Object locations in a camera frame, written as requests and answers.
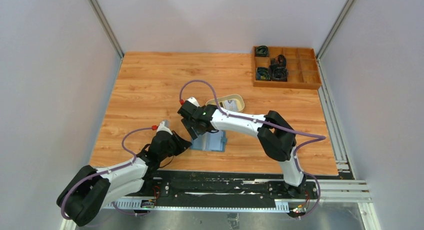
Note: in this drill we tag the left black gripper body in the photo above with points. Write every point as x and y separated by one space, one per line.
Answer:
177 141

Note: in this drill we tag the aluminium rail frame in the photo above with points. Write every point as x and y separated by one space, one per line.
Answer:
330 191

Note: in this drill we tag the cream oval tray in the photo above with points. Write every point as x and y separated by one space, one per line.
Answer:
238 98

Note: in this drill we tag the blue card holder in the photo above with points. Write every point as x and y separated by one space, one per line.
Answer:
213 142

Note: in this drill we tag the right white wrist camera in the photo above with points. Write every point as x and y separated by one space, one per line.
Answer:
194 101

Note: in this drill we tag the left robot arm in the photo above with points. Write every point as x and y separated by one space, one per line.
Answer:
91 189

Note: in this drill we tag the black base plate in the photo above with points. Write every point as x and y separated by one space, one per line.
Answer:
172 188

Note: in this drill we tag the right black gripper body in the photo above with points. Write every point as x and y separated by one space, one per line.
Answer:
191 123

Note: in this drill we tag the rolled dark belt top left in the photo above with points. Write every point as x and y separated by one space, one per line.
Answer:
261 51

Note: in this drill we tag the white printed card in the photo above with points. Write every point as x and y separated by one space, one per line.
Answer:
230 105

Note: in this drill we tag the wooden compartment box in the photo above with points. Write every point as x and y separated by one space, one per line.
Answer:
303 71

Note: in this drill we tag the rolled black belt lower centre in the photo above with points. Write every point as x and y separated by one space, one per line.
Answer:
278 73

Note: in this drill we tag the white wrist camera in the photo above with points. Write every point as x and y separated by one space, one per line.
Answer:
194 101
163 127

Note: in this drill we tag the rolled dark belt centre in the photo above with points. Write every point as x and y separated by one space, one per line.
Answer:
279 60

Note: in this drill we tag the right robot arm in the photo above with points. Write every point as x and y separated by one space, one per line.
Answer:
276 136

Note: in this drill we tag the rolled dark belt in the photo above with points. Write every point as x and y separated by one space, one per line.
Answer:
261 51
279 60

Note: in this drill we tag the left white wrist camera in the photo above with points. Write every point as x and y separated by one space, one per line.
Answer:
163 127

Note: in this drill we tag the rolled blue belt lower left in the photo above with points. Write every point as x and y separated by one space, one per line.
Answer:
262 74

